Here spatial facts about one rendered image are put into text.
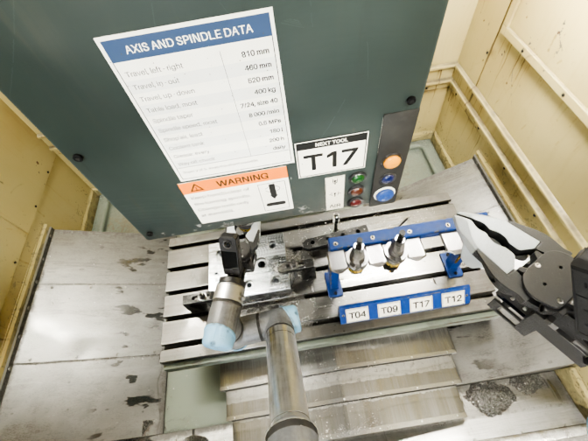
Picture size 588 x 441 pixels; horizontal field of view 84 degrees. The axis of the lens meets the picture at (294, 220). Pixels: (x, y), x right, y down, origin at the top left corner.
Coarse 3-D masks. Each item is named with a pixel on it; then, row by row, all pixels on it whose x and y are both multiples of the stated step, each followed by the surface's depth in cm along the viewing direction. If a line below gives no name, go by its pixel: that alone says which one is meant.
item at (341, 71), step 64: (0, 0) 26; (64, 0) 26; (128, 0) 27; (192, 0) 28; (256, 0) 28; (320, 0) 29; (384, 0) 30; (448, 0) 30; (0, 64) 30; (64, 64) 31; (320, 64) 34; (384, 64) 35; (64, 128) 36; (128, 128) 37; (320, 128) 41; (128, 192) 46; (320, 192) 52
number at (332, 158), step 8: (352, 144) 44; (360, 144) 44; (328, 152) 45; (336, 152) 45; (344, 152) 45; (352, 152) 45; (360, 152) 46; (328, 160) 46; (336, 160) 46; (344, 160) 47; (352, 160) 47; (360, 160) 47; (328, 168) 48; (336, 168) 48
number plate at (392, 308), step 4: (380, 304) 111; (384, 304) 112; (388, 304) 112; (392, 304) 112; (396, 304) 112; (400, 304) 112; (380, 308) 112; (384, 308) 112; (388, 308) 112; (392, 308) 112; (396, 308) 112; (400, 308) 112; (380, 312) 112; (384, 312) 112; (388, 312) 113; (392, 312) 113; (396, 312) 113; (400, 312) 113; (380, 316) 113; (384, 316) 113
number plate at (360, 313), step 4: (352, 308) 112; (356, 308) 112; (360, 308) 112; (364, 308) 112; (348, 312) 112; (352, 312) 112; (356, 312) 112; (360, 312) 112; (364, 312) 112; (348, 316) 112; (352, 316) 112; (356, 316) 112; (360, 316) 112; (364, 316) 113; (368, 316) 113; (348, 320) 113; (352, 320) 113; (356, 320) 113
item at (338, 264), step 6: (330, 252) 95; (336, 252) 95; (342, 252) 95; (330, 258) 94; (336, 258) 94; (342, 258) 94; (330, 264) 93; (336, 264) 93; (342, 264) 93; (330, 270) 92; (336, 270) 92; (342, 270) 92
